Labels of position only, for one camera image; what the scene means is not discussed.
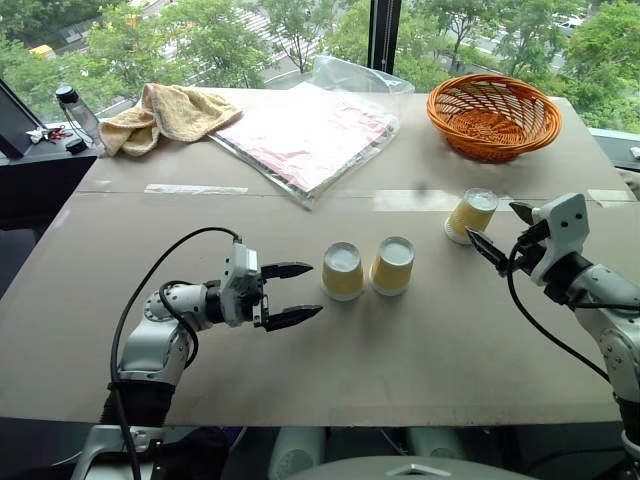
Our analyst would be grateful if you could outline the orange woven basket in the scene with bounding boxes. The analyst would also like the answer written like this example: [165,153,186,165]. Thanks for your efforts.
[426,73,564,165]

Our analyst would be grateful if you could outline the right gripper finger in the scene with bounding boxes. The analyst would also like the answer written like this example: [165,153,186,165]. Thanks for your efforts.
[508,199,539,227]
[465,225,509,275]

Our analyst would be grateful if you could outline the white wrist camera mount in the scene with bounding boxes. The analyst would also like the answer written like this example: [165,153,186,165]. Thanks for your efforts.
[528,192,588,287]
[221,242,262,327]

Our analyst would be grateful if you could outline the long black arm cable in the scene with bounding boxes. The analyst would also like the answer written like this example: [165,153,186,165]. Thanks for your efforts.
[108,226,245,480]
[505,238,614,384]

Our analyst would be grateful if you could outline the yellow paper cup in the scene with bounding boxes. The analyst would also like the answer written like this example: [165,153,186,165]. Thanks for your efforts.
[320,241,365,302]
[368,235,416,297]
[443,187,501,246]

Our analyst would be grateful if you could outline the clear tape strip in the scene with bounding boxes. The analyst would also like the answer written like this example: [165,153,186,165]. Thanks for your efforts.
[372,188,467,213]
[143,183,250,196]
[585,187,636,204]

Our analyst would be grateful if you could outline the long black left arm cable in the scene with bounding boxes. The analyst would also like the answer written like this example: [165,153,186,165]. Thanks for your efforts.
[108,226,245,480]

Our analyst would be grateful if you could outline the black side table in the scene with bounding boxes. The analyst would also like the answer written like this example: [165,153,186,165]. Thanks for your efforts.
[0,122,100,236]

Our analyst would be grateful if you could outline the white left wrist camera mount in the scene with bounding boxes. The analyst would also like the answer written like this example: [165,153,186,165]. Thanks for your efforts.
[221,242,262,327]

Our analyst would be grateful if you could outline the dark monitor screen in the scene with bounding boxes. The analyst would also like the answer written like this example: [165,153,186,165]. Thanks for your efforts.
[0,78,47,160]

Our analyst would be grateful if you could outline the yellow terry towel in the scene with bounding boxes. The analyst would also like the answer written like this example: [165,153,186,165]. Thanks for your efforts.
[98,82,244,159]

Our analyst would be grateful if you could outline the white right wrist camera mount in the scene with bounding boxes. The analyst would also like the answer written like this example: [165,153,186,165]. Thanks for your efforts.
[528,192,588,287]

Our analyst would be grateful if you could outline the clear bottle with black cap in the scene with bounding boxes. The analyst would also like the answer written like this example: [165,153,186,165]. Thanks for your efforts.
[54,85,104,149]

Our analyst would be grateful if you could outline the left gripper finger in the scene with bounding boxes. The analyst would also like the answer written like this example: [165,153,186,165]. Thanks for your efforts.
[263,304,325,334]
[261,261,315,282]

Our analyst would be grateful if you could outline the short black left arm cable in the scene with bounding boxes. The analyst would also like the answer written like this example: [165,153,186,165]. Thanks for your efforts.
[157,280,200,370]

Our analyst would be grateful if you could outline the long black right arm cable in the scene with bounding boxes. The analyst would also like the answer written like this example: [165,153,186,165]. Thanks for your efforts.
[505,238,614,384]

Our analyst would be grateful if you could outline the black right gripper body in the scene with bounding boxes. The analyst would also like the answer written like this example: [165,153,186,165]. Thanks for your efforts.
[508,218,552,277]

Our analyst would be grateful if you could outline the grey rounded robot torso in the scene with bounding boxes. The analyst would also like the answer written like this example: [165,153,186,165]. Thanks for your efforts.
[287,454,539,480]

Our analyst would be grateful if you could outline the clear bag with pink sheets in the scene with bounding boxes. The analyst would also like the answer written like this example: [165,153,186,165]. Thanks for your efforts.
[208,82,403,210]

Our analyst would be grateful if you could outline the dark window frame post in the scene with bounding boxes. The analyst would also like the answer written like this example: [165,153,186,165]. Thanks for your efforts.
[368,0,403,77]

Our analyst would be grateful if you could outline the white rounded robot leg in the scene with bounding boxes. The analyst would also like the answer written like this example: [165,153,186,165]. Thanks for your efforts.
[266,426,327,480]
[404,426,469,464]

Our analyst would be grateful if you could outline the crumpled clear plastic bag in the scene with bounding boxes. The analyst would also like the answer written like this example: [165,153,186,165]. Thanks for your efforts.
[309,53,415,104]

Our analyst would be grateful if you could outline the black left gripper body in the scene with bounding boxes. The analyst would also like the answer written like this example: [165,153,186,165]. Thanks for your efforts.
[251,267,275,331]

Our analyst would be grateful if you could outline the dark desk with white item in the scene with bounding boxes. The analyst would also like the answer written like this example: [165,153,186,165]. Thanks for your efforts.
[587,126,640,174]

